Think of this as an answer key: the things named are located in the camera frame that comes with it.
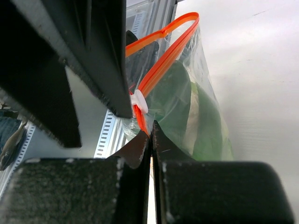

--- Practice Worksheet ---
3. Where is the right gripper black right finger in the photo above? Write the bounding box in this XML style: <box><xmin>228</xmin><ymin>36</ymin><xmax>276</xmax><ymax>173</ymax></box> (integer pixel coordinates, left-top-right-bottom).
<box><xmin>152</xmin><ymin>122</ymin><xmax>295</xmax><ymax>224</ymax></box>

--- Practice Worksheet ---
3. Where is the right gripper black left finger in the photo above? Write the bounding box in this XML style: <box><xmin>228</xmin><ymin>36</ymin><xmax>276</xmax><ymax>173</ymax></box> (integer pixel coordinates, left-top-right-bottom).
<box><xmin>0</xmin><ymin>132</ymin><xmax>150</xmax><ymax>224</ymax></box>

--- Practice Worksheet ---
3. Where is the aluminium mounting rail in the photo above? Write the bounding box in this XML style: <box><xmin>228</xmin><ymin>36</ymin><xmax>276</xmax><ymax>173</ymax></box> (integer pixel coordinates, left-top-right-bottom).
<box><xmin>126</xmin><ymin>0</ymin><xmax>178</xmax><ymax>39</ymax></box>

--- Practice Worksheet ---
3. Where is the clear zip bag orange zipper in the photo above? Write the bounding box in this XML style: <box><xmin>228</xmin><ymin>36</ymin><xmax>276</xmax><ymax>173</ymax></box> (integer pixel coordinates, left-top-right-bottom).
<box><xmin>122</xmin><ymin>12</ymin><xmax>233</xmax><ymax>161</ymax></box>

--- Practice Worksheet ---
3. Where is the white slotted cable duct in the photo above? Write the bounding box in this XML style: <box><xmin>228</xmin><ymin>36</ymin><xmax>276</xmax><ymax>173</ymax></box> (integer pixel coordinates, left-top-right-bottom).
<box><xmin>93</xmin><ymin>110</ymin><xmax>116</xmax><ymax>159</ymax></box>

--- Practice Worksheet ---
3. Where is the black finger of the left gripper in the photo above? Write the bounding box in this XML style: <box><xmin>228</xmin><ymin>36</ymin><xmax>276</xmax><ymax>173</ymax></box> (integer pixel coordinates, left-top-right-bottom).
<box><xmin>14</xmin><ymin>0</ymin><xmax>132</xmax><ymax>118</ymax></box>
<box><xmin>0</xmin><ymin>0</ymin><xmax>82</xmax><ymax>147</ymax></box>

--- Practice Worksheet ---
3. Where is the dark green cucumber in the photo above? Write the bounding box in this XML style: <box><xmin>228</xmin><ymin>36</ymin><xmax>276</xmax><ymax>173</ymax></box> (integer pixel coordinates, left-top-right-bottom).
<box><xmin>146</xmin><ymin>60</ymin><xmax>191</xmax><ymax>153</ymax></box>

